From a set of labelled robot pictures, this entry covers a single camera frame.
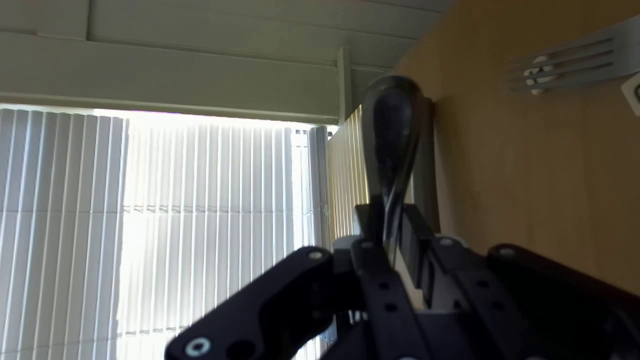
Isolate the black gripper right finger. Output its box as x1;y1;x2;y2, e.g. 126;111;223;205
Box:
398;204;640;360

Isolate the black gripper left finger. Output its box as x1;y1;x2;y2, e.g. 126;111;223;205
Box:
164;201;428;360

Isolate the silver table knife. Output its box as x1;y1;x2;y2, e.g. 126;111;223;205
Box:
357;73;426;258

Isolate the large slatted window blind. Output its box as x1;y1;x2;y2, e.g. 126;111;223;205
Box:
0;106;332;360

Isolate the silver fork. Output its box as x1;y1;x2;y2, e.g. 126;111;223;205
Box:
505;15;640;96

